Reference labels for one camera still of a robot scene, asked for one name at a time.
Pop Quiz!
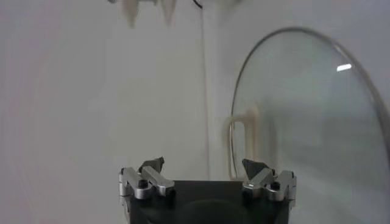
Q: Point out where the glass lid with cream handle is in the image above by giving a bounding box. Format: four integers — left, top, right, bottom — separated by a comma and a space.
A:
224, 26, 390, 224

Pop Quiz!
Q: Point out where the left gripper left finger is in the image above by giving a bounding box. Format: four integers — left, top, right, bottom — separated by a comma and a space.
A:
118, 156, 177, 201

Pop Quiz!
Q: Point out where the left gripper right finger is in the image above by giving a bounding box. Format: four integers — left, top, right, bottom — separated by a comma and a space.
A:
241, 158, 297, 203

